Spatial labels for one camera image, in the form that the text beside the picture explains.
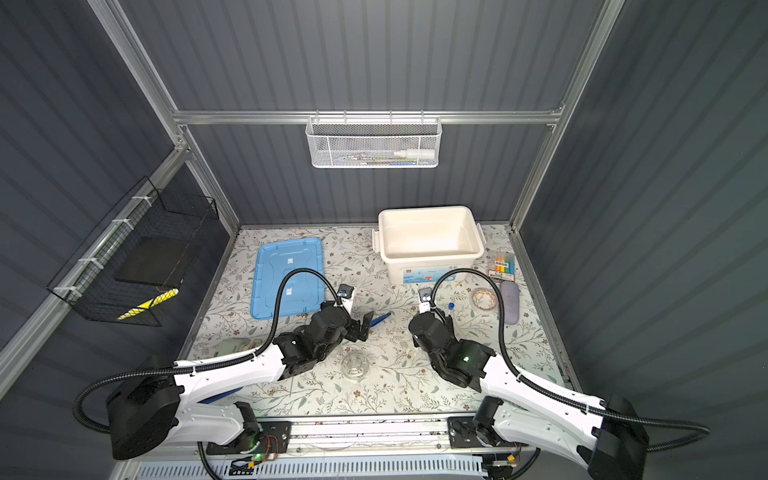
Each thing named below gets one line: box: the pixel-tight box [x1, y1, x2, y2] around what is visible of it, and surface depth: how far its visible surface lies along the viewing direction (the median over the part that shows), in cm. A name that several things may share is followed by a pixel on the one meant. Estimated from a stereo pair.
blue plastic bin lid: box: [250, 237, 325, 319], surface depth 109 cm
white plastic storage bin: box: [372, 206, 487, 284], surface depth 104 cm
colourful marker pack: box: [488, 254, 516, 282], surface depth 108 cm
